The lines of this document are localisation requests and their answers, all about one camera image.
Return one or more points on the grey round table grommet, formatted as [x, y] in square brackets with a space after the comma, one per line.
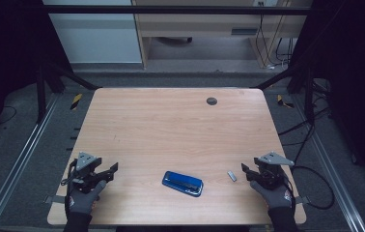
[211, 101]

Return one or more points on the dark chair base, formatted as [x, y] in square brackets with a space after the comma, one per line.
[174, 40]

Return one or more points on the silver staple strip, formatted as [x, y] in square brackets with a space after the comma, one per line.
[231, 175]

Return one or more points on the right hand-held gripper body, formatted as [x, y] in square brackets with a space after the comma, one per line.
[272, 170]

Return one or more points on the black frame crossbar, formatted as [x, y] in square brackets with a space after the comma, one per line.
[171, 9]

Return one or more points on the blue stapler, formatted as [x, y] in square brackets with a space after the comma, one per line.
[182, 184]

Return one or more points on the grey table edge bracket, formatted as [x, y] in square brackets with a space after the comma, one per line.
[302, 200]
[55, 199]

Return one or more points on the black frame strut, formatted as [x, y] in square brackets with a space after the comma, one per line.
[41, 93]
[308, 93]

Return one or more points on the person's right hand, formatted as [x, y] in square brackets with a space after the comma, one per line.
[275, 198]

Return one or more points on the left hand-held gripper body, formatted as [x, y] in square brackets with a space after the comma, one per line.
[84, 161]

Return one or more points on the white cabinet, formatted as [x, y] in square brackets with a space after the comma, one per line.
[97, 38]

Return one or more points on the person's left hand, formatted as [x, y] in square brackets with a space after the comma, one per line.
[85, 199]

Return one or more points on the light wooden desk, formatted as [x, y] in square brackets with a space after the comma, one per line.
[203, 25]

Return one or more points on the aluminium floor rail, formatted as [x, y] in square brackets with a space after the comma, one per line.
[328, 167]
[19, 161]

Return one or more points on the dark curtain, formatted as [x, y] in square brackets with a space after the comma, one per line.
[6, 64]
[354, 80]

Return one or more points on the yellow clamp right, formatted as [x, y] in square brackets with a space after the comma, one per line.
[282, 101]

